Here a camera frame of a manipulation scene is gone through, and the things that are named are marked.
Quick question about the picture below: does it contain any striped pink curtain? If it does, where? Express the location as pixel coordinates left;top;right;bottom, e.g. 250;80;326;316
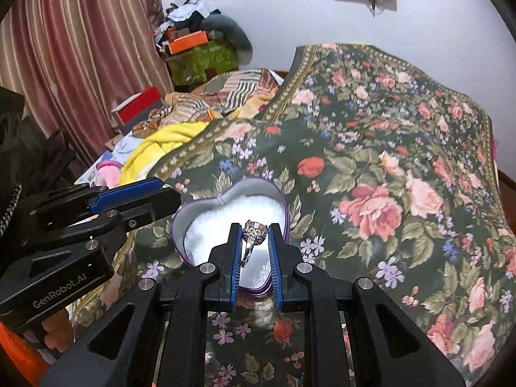
1;0;172;163

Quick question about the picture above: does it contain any silver gemstone ring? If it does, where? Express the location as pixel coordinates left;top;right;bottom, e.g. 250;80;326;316
240;219;270;269

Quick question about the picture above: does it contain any green cardboard box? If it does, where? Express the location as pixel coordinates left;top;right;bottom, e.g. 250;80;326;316
166;41;239;86

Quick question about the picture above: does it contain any purple heart-shaped jewelry box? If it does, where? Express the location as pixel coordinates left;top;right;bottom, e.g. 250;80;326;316
170;176;292;300

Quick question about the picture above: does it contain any dark floral bedspread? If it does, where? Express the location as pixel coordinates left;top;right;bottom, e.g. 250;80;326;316
138;44;515;386

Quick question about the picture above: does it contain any striped patchwork quilt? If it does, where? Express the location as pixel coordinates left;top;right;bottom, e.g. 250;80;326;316
132;69;283;139

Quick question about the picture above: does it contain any yellow blanket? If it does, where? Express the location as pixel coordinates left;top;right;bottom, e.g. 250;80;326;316
119;122;208;186

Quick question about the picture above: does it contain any pink plush toy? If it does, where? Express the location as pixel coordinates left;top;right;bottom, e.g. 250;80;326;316
95;160;123;189

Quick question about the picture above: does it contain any red and grey box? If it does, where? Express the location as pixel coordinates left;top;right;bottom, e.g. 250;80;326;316
111;86;162;126

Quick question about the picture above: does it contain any orange shoe box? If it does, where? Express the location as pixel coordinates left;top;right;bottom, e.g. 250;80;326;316
168;31;208;55

